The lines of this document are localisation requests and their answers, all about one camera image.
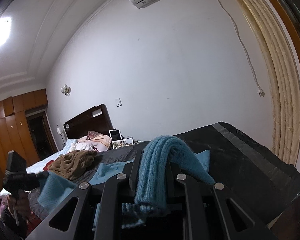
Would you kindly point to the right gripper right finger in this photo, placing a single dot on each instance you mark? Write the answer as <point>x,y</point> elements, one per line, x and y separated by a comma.
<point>175,192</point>

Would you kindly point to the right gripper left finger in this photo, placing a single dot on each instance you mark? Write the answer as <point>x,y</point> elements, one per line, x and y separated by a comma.
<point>131,170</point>

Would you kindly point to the blue knit sweater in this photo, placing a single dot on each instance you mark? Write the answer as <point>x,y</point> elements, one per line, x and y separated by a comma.
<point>150,199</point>

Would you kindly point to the person's left hand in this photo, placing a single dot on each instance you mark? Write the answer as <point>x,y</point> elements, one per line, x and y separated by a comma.
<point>21,204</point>

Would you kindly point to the white tablet device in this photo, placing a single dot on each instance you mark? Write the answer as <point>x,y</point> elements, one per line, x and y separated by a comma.
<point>115,134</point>

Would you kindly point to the pink striped pillow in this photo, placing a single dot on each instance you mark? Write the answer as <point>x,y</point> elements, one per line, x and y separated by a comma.
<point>98,141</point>

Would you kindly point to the wooden wardrobe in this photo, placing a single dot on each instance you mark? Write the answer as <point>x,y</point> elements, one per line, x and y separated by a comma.
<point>24,128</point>

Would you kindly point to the brown fleece blanket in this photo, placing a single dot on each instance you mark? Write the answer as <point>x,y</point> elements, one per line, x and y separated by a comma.
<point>73,164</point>

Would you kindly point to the bedside floor lamp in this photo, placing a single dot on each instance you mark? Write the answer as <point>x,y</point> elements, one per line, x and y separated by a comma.
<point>60,132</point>

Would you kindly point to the dark wooden headboard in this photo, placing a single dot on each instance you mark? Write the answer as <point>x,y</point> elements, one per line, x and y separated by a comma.
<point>95,119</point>

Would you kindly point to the black table cover cloth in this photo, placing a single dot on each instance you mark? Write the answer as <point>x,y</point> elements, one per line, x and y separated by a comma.
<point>259,178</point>

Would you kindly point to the beige pleated curtain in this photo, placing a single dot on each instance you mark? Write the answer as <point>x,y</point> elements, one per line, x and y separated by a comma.
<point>283,77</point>

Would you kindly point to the photo collage frame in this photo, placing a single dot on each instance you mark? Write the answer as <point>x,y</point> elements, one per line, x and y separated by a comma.
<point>122,143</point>

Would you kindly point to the white wall switch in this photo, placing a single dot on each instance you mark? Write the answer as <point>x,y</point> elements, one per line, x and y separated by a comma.
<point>118,102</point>

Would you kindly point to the wall lamp fixture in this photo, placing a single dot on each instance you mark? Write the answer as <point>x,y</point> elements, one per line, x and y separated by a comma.
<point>66,90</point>

